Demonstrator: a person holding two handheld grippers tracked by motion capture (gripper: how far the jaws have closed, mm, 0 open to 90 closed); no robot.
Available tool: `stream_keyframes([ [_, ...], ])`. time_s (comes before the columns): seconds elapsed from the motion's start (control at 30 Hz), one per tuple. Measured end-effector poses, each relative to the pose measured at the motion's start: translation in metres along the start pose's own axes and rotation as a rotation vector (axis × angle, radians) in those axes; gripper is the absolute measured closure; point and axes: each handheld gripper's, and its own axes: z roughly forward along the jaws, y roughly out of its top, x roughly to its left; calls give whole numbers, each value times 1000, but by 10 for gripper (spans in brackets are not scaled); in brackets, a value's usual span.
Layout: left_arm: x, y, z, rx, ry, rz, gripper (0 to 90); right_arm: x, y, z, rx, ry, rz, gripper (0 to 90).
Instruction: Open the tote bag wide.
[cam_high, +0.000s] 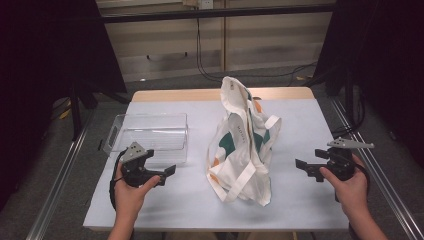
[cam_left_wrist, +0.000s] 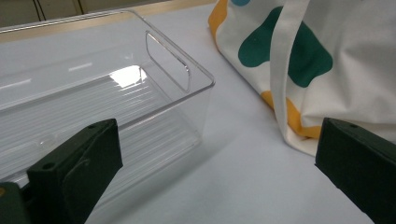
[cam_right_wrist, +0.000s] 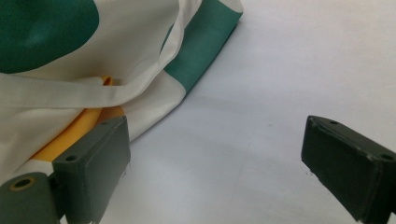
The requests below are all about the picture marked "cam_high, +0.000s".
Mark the black stand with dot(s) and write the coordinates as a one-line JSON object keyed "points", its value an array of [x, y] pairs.
{"points": [[349, 96], [76, 110]]}

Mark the light blue table mat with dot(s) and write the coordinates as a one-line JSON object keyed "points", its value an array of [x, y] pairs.
{"points": [[186, 203]]}

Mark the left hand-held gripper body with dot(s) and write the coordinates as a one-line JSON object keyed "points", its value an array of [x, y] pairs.
{"points": [[133, 166]]}

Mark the yellow floor tape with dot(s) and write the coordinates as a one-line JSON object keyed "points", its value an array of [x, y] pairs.
{"points": [[65, 113]]}

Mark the clear plastic container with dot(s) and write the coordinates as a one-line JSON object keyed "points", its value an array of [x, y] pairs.
{"points": [[153, 133]]}

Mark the white patterned tote bag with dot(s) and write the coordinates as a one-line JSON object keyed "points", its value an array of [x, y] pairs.
{"points": [[240, 156]]}

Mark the person's left hand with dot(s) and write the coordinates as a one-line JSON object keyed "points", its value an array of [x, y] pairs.
{"points": [[128, 200]]}

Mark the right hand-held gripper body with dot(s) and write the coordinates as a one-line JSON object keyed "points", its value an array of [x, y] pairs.
{"points": [[340, 163]]}

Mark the metal floor rail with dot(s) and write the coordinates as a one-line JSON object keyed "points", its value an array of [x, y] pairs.
{"points": [[383, 176], [56, 186]]}

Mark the person's right hand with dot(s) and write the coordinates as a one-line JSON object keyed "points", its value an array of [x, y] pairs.
{"points": [[353, 193]]}

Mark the black horizontal bar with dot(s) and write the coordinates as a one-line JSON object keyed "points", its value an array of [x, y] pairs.
{"points": [[216, 13]]}

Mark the black curtain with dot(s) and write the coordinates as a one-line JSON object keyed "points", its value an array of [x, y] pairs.
{"points": [[383, 50], [40, 66]]}

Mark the white wall socket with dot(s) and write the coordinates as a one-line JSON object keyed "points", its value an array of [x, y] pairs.
{"points": [[206, 4]]}

